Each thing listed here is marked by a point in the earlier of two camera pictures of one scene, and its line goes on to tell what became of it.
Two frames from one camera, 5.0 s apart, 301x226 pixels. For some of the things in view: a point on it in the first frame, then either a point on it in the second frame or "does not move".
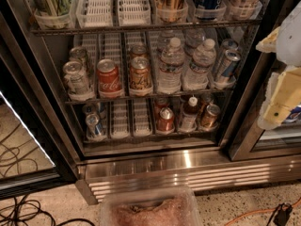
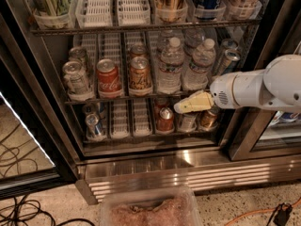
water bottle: (203, 58) does not move
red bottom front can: (166, 121) does not move
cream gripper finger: (282, 96) -> (221, 91)
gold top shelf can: (170, 3) does not move
